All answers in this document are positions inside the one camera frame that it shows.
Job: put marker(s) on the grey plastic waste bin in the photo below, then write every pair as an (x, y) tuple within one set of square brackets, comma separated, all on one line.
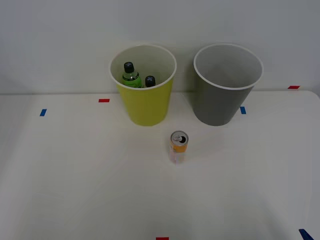
[(217, 105)]

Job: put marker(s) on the green bottle with black cap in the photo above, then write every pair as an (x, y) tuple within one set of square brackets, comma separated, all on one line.
[(131, 78), (150, 81)]

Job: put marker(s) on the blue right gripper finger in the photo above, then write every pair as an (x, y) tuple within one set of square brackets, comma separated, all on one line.
[(306, 236)]

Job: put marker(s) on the yellow-green plastic waste bin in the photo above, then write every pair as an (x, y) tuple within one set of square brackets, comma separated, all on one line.
[(147, 105)]

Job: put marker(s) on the orange and white drink can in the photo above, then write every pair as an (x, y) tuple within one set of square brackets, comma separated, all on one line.
[(178, 150)]

